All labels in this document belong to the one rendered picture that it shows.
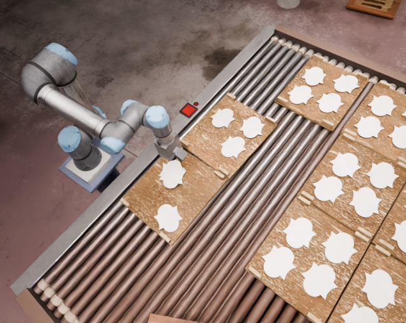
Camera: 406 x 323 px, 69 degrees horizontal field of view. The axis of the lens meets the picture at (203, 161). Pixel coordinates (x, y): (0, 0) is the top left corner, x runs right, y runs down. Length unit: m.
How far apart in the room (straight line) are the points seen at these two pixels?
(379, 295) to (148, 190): 1.07
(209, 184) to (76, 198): 1.56
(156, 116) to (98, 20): 3.27
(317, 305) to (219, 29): 3.03
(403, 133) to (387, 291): 0.77
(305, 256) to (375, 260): 0.28
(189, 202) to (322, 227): 0.61
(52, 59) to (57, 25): 3.18
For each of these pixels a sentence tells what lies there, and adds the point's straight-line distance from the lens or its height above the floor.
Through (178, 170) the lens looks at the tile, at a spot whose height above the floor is 0.97.
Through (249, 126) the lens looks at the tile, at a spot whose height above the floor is 0.95.
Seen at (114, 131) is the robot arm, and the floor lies 1.42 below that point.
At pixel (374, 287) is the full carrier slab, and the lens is 1.42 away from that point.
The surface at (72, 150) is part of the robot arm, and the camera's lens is 1.58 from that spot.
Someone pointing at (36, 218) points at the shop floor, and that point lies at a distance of 2.88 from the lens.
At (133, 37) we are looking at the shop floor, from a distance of 3.83.
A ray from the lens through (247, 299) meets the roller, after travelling 1.34.
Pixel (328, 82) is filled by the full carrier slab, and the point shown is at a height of 0.94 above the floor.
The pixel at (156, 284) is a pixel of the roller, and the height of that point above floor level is 0.92.
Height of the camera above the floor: 2.25
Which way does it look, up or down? 61 degrees down
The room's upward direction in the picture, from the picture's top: 12 degrees counter-clockwise
